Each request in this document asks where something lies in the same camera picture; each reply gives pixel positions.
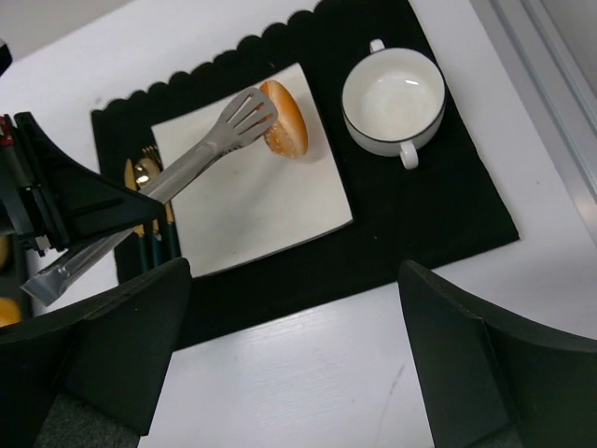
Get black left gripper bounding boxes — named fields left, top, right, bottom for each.
left=1, top=112, right=162, bottom=255

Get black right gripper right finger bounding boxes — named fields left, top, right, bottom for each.
left=398, top=260, right=596, bottom=447

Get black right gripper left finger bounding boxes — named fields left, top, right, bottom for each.
left=1, top=258, right=192, bottom=447

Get metal serving tongs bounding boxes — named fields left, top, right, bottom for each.
left=21, top=87, right=278, bottom=306

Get sesame bun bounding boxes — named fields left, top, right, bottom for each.
left=259, top=79, right=309, bottom=159

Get plain round bun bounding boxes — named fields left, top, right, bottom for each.
left=0, top=235, right=11, bottom=270

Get orange glazed bagel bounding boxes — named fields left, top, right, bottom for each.
left=0, top=297, right=23, bottom=327

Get black scalloped placemat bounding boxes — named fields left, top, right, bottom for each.
left=91, top=1, right=519, bottom=348

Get white square plate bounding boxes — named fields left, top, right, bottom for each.
left=172, top=63, right=353, bottom=277

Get gold fork teal handle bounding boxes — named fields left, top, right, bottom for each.
left=141, top=145, right=181, bottom=260

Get white two-handled soup bowl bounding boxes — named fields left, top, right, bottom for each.
left=341, top=39, right=448, bottom=170

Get aluminium corner frame rail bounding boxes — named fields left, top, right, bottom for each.
left=490, top=1, right=596, bottom=189

